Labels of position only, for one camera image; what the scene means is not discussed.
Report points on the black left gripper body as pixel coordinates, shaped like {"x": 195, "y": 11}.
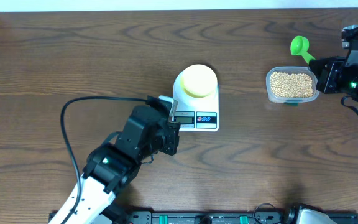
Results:
{"x": 169, "y": 139}

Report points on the white digital kitchen scale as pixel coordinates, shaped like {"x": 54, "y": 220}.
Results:
{"x": 196, "y": 114}

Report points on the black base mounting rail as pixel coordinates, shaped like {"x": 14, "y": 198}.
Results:
{"x": 264, "y": 213}

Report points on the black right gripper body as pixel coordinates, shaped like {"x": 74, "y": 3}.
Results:
{"x": 355, "y": 80}

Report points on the yellow plastic bowl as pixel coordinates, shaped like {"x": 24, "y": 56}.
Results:
{"x": 198, "y": 81}

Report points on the green plastic scoop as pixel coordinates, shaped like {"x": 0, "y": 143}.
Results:
{"x": 299, "y": 47}

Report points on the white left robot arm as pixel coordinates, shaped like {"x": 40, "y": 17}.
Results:
{"x": 116, "y": 162}

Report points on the clear container of soybeans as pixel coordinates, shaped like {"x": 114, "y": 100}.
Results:
{"x": 291, "y": 85}

